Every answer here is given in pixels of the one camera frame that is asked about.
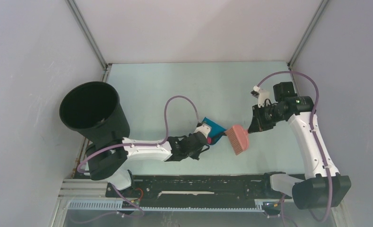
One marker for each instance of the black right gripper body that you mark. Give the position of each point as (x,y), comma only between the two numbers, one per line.
(265,117)

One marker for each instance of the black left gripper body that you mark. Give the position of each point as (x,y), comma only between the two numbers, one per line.
(194,154)

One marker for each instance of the blue dustpan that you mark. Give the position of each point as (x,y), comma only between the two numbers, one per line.
(217,131)

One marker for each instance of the pink hand brush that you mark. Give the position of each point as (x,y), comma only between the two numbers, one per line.
(238,138)

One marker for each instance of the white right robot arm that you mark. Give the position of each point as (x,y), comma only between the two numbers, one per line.
(323,185)

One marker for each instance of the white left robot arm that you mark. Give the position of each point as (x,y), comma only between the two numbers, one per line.
(106,164)

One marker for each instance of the black plastic bin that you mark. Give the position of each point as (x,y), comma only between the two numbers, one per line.
(93,110)

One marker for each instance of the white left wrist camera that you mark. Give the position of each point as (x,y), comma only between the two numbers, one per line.
(204,129)

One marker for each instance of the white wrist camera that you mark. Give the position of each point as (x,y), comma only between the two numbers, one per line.
(262,96)
(204,129)

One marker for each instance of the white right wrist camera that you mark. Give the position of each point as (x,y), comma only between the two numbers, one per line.
(262,96)

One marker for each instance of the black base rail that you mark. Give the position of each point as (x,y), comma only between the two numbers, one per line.
(200,191)

